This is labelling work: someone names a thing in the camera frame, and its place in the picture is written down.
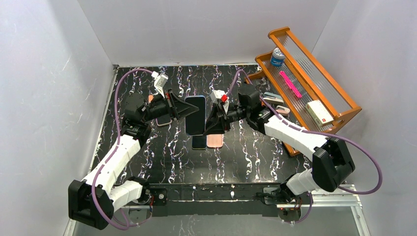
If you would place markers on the teal grey stapler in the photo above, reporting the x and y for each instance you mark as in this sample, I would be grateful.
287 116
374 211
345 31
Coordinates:
273 98

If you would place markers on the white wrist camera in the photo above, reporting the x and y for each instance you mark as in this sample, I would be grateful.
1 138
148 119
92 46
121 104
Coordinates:
160 80
218 97

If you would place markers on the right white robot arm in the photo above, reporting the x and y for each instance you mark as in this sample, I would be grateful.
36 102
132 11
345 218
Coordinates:
331 160

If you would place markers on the blue round jar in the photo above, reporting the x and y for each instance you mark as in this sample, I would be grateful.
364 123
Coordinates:
277 57

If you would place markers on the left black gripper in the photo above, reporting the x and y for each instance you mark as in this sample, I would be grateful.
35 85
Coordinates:
171 104

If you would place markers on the orange wooden shelf rack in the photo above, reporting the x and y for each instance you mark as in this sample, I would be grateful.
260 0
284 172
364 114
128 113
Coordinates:
310 78

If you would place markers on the green phone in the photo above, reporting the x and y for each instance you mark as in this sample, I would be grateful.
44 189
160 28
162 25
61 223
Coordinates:
199 142

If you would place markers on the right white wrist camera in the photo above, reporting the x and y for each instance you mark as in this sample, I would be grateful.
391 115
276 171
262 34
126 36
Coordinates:
218 97

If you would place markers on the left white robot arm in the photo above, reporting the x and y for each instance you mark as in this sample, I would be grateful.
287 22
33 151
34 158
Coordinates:
110 166

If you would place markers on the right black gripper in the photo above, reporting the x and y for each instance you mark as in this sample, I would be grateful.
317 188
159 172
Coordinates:
222 115

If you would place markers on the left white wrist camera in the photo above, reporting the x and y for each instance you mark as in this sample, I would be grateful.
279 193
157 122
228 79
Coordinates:
160 80

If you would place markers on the pink flat tool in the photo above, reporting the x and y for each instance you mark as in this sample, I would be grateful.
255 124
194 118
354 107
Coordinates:
290 84

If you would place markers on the white cardboard box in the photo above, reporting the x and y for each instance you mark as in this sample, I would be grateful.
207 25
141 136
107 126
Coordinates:
319 113

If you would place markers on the pink phone case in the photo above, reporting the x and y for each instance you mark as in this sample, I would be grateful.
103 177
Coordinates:
215 140

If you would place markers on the orange white marker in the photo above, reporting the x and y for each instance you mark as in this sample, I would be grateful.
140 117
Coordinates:
150 98

